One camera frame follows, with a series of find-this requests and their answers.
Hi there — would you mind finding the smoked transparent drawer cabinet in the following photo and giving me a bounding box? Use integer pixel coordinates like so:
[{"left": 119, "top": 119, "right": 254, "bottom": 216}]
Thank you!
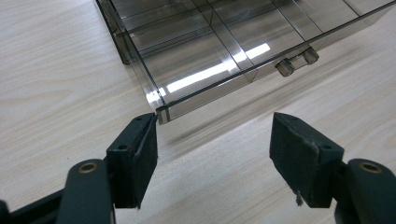
[{"left": 94, "top": 0, "right": 132, "bottom": 65}]

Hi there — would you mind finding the smoked transparent plastic drawer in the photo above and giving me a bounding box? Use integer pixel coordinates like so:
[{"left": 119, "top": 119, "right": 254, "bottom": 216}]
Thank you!
[{"left": 94, "top": 0, "right": 396, "bottom": 126}]

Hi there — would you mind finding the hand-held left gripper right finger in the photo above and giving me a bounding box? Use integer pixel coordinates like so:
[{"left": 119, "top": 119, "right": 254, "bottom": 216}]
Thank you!
[{"left": 269, "top": 111, "right": 346, "bottom": 209}]

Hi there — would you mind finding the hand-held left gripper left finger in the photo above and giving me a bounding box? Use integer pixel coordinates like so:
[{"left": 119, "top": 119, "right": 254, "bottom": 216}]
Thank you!
[{"left": 106, "top": 112, "right": 159, "bottom": 210}]

